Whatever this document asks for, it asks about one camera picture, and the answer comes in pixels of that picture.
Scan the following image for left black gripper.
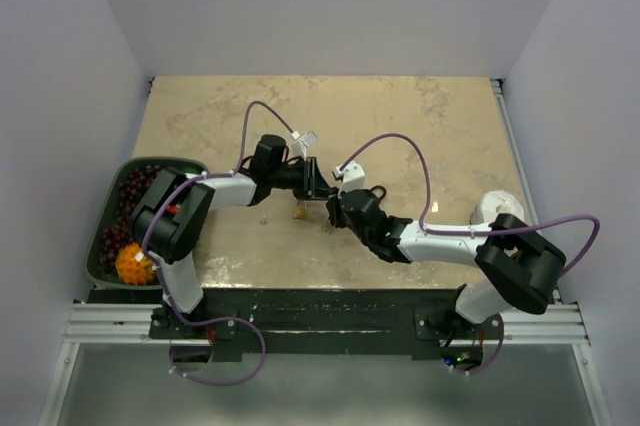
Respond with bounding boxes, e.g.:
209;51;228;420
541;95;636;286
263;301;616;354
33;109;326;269
270;157;330;201

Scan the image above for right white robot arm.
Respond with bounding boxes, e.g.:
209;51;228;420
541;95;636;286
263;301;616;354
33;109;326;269
327;189;566;339

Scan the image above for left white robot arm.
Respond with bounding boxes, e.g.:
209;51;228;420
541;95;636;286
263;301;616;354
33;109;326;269
129;134;338;338

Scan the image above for brass padlock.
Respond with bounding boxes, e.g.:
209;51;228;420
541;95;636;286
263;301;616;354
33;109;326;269
292;200;309;221

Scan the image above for dark red grape bunch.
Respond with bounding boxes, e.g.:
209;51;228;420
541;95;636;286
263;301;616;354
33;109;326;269
99;163;162;275

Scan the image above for orange toy pineapple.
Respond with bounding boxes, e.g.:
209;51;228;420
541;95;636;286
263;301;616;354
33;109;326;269
115;243;157;286

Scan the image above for dark green fruit tray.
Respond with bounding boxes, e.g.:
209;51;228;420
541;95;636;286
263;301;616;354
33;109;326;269
86;156;207;290

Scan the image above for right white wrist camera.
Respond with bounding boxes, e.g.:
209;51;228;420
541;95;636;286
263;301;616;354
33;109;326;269
332;160;366;196

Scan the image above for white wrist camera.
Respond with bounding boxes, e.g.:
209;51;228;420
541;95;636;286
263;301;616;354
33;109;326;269
332;160;366;196
289;130;318;159

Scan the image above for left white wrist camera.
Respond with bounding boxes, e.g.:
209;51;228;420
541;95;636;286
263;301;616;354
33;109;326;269
289;130;318;159

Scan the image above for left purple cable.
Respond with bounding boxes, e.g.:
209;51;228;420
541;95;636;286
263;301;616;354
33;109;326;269
141;100;301;387

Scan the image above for purple cable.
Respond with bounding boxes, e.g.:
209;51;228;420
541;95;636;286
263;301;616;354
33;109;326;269
141;100;301;387
335;132;601;376

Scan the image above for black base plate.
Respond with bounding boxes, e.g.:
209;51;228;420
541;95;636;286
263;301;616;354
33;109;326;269
87;285;506;365

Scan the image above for aluminium frame rail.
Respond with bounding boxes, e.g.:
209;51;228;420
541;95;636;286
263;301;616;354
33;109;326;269
63;303;590;345

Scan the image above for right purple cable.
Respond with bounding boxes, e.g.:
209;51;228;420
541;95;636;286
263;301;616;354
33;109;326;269
335;132;601;376

